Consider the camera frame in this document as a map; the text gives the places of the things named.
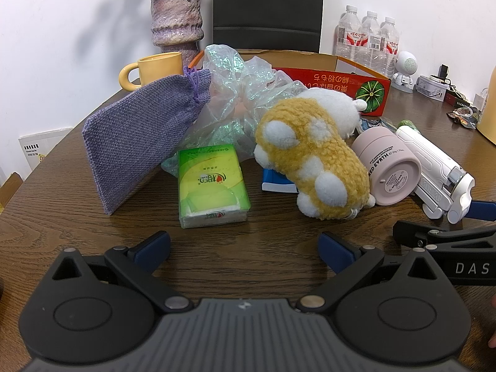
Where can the iridescent clear plastic wrap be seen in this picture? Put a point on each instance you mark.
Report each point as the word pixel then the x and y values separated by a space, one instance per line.
pixel 228 85

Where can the pink cosmetic jar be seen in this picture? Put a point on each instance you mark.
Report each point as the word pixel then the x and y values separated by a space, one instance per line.
pixel 383 159

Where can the orange-red cardboard box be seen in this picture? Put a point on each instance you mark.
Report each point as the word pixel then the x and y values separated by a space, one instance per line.
pixel 329 81

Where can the brown cardboard carton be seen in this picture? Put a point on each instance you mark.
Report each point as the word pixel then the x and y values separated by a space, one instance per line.
pixel 9 190

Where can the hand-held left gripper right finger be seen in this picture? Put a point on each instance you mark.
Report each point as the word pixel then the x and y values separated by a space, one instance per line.
pixel 335 252

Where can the black plug adapter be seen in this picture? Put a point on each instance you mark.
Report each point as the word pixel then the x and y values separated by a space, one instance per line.
pixel 443 71

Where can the pale yellow thermos bottle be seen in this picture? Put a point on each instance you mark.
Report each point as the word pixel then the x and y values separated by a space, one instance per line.
pixel 489 116

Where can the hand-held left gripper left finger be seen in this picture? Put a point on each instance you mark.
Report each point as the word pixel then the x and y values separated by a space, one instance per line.
pixel 153 252

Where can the dark snack packet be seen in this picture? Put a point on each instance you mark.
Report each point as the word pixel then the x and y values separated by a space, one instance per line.
pixel 463 116

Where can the blue and white small box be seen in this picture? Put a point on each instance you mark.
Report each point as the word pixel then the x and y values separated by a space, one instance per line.
pixel 275 180

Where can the yellow ceramic mug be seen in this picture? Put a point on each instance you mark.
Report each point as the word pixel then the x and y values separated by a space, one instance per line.
pixel 159 69

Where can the green tissue pack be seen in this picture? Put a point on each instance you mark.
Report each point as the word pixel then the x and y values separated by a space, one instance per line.
pixel 211 186

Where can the blue and yellow packet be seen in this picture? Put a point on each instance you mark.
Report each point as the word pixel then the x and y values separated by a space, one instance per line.
pixel 370 124

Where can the yellow and white plush toy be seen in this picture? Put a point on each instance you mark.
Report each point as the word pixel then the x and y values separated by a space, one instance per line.
pixel 302 143

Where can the purple textured vase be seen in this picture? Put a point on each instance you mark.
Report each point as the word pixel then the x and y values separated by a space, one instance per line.
pixel 176 19

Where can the white folding handheld device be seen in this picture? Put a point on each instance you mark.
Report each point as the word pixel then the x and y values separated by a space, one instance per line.
pixel 426 159

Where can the clear white small case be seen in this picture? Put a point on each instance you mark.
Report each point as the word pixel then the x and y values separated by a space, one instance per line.
pixel 430 87

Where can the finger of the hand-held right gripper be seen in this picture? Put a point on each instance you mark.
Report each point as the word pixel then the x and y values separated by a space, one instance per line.
pixel 482 210
pixel 445 237

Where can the white round robot speaker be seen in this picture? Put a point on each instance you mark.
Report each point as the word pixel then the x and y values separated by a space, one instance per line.
pixel 406 64

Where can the pack of water bottles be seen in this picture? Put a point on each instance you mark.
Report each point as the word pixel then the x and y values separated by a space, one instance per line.
pixel 366 42

